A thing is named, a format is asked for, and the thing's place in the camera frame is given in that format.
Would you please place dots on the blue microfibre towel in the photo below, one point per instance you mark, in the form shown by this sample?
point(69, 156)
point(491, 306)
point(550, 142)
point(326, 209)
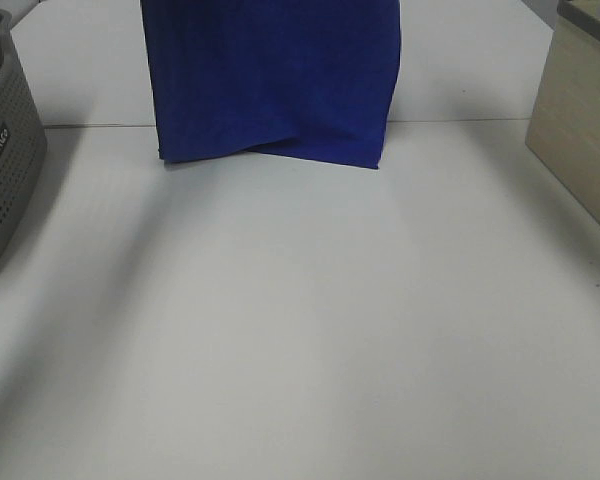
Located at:
point(303, 79)

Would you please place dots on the beige fabric storage box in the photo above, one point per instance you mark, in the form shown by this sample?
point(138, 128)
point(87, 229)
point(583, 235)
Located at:
point(564, 131)

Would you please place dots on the grey perforated plastic basket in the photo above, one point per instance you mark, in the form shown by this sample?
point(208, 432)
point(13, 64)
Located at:
point(23, 143)

